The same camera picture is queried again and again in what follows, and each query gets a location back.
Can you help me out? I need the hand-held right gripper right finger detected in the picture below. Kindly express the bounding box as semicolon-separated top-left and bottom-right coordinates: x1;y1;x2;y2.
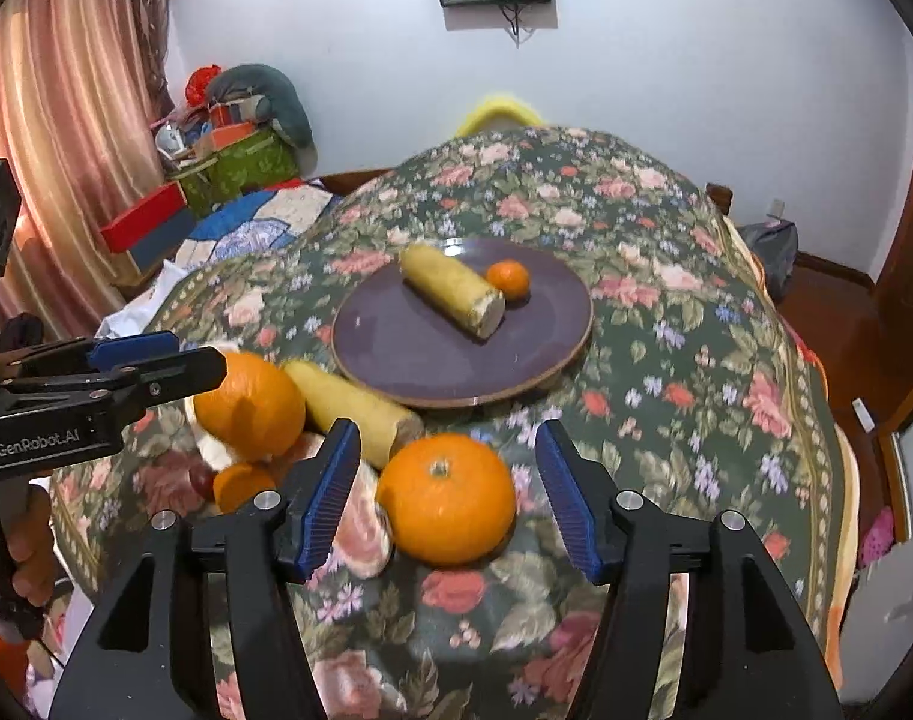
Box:
534;418;840;720

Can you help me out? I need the green patterned bag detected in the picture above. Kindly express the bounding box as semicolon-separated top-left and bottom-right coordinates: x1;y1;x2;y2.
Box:
166;127;301;220

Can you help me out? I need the dark purple round plate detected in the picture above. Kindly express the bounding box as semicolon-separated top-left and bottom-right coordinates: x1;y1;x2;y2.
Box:
331;237;594;410

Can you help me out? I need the pink striped curtain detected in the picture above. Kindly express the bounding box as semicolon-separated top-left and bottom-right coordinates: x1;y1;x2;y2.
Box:
0;0;178;342

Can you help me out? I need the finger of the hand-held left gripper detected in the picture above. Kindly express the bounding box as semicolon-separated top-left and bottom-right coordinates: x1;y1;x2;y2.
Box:
1;346;229;434
0;330;182;385

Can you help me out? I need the floral blanket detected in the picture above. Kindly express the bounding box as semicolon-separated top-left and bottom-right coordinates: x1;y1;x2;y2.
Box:
49;126;857;720

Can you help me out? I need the orange box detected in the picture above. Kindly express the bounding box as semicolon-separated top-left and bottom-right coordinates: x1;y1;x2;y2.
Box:
205;122;266;155

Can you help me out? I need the blue patchwork quilt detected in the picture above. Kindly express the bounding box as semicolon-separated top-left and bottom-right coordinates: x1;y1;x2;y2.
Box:
172;183;339;272

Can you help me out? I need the red flat box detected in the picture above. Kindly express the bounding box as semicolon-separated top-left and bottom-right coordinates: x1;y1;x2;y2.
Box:
99;183;199;272

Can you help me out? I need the person's left hand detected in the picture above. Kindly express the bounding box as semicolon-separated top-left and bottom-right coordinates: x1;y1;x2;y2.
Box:
7;486;58;608

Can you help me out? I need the grey backpack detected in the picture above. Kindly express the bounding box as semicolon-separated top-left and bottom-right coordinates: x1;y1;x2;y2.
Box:
732;216;800;302

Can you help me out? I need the large orange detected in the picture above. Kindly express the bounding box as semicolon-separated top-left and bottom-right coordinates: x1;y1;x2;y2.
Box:
193;350;308;463
375;433;518;568

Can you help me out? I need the small tangerine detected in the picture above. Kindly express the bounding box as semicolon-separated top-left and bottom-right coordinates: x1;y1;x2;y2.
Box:
485;259;531;305
214;463;279;515

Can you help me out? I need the black monitor cable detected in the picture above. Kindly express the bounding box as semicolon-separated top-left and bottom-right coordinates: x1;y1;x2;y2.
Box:
497;1;540;46

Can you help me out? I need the brown wooden door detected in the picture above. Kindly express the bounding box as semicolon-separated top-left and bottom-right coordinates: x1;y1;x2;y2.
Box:
872;45;913;421

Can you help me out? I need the peeled banana piece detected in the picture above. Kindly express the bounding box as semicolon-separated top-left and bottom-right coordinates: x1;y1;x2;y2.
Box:
283;360;426;470
398;242;507;341

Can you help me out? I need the pink fluffy item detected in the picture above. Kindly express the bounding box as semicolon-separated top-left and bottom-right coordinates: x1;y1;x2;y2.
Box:
857;505;897;569

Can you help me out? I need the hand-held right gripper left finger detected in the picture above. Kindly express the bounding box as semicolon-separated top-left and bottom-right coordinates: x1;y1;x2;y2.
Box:
47;418;364;720

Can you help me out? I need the red decoration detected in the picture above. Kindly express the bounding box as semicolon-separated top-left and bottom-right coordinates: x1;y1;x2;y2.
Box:
185;67;224;103

